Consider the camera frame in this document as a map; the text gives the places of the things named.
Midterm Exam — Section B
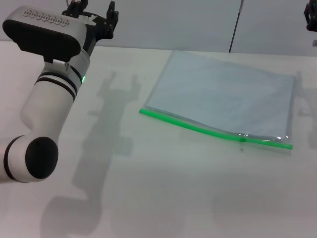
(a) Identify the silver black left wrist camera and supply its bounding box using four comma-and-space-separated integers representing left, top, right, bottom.
2, 6, 88, 63

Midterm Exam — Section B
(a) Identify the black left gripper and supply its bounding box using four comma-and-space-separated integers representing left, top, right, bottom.
61, 0, 119, 59

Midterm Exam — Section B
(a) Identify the clear green-zip document bag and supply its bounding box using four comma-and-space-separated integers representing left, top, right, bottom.
138, 50, 297, 150

